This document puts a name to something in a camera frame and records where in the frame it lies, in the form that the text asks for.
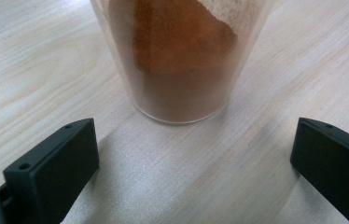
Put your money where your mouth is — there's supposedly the brown powder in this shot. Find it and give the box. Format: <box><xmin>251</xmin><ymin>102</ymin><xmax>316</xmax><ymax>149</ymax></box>
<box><xmin>107</xmin><ymin>0</ymin><xmax>258</xmax><ymax>123</ymax></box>

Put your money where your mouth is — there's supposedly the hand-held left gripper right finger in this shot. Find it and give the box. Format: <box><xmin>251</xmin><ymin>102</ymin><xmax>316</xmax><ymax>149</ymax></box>
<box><xmin>289</xmin><ymin>117</ymin><xmax>349</xmax><ymax>224</ymax></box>

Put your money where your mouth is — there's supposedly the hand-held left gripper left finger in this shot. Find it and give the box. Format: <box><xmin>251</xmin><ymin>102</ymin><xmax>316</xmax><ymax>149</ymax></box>
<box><xmin>3</xmin><ymin>118</ymin><xmax>100</xmax><ymax>224</ymax></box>

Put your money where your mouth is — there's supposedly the clear plastic cup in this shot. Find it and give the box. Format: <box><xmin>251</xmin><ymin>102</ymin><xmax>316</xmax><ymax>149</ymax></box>
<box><xmin>90</xmin><ymin>0</ymin><xmax>273</xmax><ymax>125</ymax></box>

